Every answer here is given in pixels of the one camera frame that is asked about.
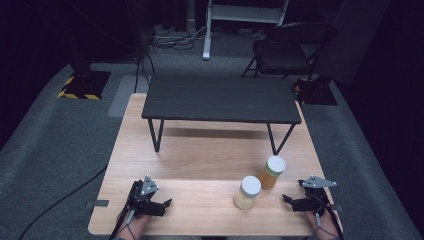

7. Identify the pale powder jar white lid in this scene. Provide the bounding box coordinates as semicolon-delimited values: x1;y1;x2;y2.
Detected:
233;175;262;210

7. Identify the black folding chair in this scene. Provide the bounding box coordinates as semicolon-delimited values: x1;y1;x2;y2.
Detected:
241;22;338;81

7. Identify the white metal stand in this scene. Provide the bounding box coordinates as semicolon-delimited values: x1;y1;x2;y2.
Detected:
202;0;290;61

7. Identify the black floor cable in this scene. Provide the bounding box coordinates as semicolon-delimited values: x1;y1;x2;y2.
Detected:
18;165;108;240

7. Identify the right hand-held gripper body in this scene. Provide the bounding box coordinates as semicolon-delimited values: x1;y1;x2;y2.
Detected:
298;175;337;213

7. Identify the bundle of cables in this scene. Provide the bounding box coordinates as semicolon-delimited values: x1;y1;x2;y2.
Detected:
146;23;228;52

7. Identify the black hanging cable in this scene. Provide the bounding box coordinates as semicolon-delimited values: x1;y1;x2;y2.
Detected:
133;49;156;94

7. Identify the black raised shelf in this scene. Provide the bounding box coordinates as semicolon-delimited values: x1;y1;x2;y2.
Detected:
141;73;303;156

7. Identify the black base with striped tape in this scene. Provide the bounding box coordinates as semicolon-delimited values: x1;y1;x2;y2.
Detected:
57;58;112;100

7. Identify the grey pole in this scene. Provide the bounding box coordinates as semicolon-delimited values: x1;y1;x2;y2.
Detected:
185;0;198;28

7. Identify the person's left hand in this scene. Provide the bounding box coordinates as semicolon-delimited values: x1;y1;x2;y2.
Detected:
116;213;149;240

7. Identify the grey panel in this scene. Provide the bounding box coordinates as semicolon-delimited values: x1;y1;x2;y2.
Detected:
314;0;391;87

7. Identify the person's right hand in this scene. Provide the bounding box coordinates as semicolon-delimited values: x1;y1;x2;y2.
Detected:
304;210;339;238

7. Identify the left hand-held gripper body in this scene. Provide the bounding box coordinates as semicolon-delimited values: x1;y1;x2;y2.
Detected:
125;174;160;215

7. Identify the orange powder jar green-banded lid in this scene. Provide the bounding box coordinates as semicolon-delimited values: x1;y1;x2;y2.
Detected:
258;155;287;190

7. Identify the black stand base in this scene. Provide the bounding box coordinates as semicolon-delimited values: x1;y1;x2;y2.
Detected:
293;75;338;106

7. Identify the right hand-held gripper cable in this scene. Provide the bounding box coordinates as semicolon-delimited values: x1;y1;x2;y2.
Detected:
314;199;344;239

